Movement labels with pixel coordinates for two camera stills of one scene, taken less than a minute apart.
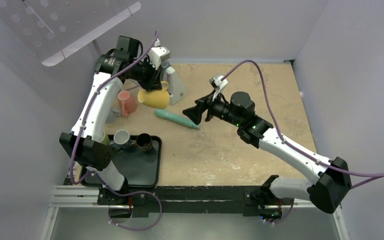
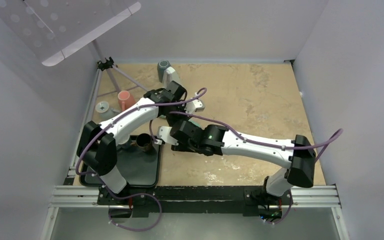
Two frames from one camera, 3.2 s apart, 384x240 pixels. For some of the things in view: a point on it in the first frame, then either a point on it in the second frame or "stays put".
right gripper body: (215, 108) → (180, 147)
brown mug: (144, 141) stays put
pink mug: (126, 104) stays put
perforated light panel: (53, 29) stays put
